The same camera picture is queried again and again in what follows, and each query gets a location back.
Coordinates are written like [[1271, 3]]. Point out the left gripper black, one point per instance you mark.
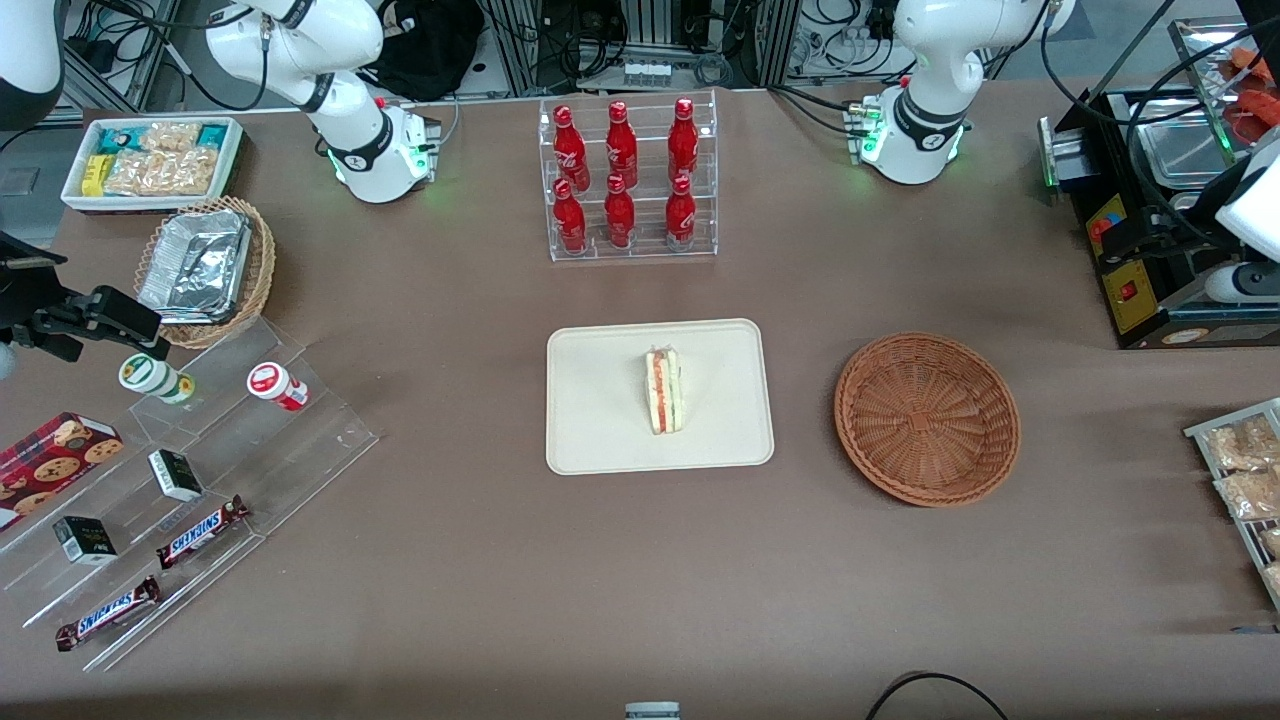
[[1168, 243]]

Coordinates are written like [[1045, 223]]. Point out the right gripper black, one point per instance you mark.
[[22, 296]]

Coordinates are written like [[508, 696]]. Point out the triangle sandwich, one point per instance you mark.
[[664, 392]]

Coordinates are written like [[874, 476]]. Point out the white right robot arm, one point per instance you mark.
[[370, 150]]

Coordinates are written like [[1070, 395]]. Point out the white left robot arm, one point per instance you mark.
[[920, 120]]

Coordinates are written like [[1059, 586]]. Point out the aluminium foil tray stack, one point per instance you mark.
[[195, 265]]

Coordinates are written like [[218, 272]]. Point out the light tan wicker basket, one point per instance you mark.
[[262, 270]]

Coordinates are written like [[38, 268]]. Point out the tray of packaged snacks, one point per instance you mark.
[[1200, 432]]

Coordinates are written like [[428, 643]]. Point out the brown round wicker basket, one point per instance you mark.
[[930, 420]]

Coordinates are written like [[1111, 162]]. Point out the cream rectangular plastic tray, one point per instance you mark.
[[600, 400]]

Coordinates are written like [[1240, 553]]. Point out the steel pan in warmer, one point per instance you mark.
[[1195, 203], [1175, 150]]

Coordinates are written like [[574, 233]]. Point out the green sunflower lidded cup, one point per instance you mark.
[[150, 375]]

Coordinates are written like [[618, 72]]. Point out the black food warmer cabinet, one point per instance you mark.
[[1180, 320]]

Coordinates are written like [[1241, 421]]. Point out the white rectangular snack bin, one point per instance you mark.
[[75, 200]]

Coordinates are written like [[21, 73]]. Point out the red tartan cookie box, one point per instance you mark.
[[50, 460]]

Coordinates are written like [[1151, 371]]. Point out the yellow snack packet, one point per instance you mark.
[[94, 175]]

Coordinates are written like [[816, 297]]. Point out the small black carton box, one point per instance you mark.
[[85, 541], [175, 476]]

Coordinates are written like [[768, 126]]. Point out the clear bag of crackers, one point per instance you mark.
[[160, 172], [170, 135]]

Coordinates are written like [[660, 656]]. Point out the red lidded white cup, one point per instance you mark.
[[275, 385]]

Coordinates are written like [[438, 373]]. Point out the teal snack packet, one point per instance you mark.
[[213, 135], [120, 140]]

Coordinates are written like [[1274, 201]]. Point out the clear bag of snacks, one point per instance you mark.
[[1245, 445], [1270, 542], [1273, 580], [1250, 495]]

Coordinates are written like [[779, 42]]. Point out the Snickers chocolate bar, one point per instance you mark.
[[108, 612], [203, 531]]

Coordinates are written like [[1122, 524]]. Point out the clear acrylic stepped shelf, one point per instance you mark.
[[290, 450]]

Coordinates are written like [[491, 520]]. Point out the black backpack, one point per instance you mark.
[[430, 50]]

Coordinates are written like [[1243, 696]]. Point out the red cola bottle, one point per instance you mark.
[[570, 215], [619, 215], [621, 140], [680, 215], [568, 145], [683, 135]]

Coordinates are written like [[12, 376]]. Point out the clear acrylic bottle rack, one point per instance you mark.
[[645, 255]]

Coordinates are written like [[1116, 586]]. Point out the white power strip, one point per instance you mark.
[[646, 73]]

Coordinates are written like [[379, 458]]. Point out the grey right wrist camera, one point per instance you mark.
[[6, 362]]

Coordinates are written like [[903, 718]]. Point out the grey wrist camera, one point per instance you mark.
[[1245, 284], [6, 362]]

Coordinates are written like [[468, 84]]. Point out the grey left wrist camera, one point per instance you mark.
[[1245, 284]]

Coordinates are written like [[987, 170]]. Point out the grey metal bracket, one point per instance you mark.
[[652, 711]]

